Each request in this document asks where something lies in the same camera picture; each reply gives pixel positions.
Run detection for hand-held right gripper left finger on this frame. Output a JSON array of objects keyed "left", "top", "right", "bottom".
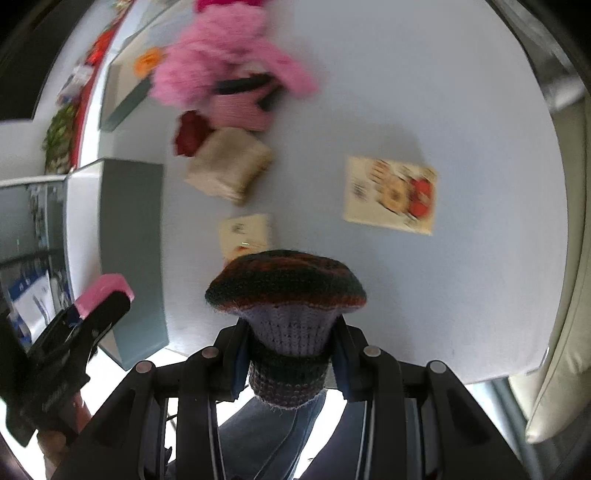
[{"left": 51, "top": 323, "right": 252, "bottom": 480}]

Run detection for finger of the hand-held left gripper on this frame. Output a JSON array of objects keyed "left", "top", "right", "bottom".
[{"left": 62, "top": 288, "right": 136, "bottom": 342}]

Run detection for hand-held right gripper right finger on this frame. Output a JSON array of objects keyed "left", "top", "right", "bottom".
[{"left": 325, "top": 320, "right": 532, "bottom": 480}]

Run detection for pink sponge block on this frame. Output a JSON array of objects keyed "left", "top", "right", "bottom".
[{"left": 75, "top": 273, "right": 136, "bottom": 320}]

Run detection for large white box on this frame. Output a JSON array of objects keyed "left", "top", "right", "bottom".
[{"left": 65, "top": 158, "right": 169, "bottom": 370}]

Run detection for dark striped knitted hat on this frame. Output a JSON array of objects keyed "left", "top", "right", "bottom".
[{"left": 204, "top": 249, "right": 368, "bottom": 408}]

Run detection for cream printed tissue packet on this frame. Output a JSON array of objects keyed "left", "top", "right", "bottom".
[
  {"left": 218, "top": 213, "right": 273, "bottom": 266},
  {"left": 342, "top": 156, "right": 438, "bottom": 236}
]

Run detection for beige knitted sock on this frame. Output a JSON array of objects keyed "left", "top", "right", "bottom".
[{"left": 185, "top": 127, "right": 273, "bottom": 206}]

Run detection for dark red fabric rose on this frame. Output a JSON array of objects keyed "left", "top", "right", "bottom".
[{"left": 174, "top": 111, "right": 215, "bottom": 158}]

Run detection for person's left hand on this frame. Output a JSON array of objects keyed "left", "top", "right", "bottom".
[{"left": 37, "top": 390, "right": 95, "bottom": 467}]

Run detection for glass-front cabinet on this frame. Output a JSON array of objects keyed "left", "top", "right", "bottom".
[{"left": 0, "top": 178, "right": 70, "bottom": 342}]

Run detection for green leafy plants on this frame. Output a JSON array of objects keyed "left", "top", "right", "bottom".
[{"left": 42, "top": 104, "right": 79, "bottom": 171}]

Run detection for red-topped low cabinet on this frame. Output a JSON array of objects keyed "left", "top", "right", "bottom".
[{"left": 69, "top": 0, "right": 134, "bottom": 171}]

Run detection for cream sofa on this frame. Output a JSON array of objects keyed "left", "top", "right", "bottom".
[{"left": 508, "top": 92, "right": 591, "bottom": 444}]

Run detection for shallow grey cardboard box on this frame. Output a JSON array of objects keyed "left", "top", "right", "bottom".
[{"left": 98, "top": 0, "right": 195, "bottom": 132}]

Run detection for pink knitted pouch black trim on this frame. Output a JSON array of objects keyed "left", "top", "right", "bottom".
[{"left": 210, "top": 74, "right": 278, "bottom": 132}]

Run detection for orange pom-pom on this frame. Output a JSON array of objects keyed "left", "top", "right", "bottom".
[{"left": 134, "top": 47, "right": 164, "bottom": 77}]

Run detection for light pink fluffy scarf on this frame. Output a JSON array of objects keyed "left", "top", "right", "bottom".
[{"left": 150, "top": 7, "right": 319, "bottom": 104}]

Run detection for magenta fluffy scarf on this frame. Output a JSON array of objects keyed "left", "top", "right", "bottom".
[{"left": 194, "top": 0, "right": 266, "bottom": 12}]

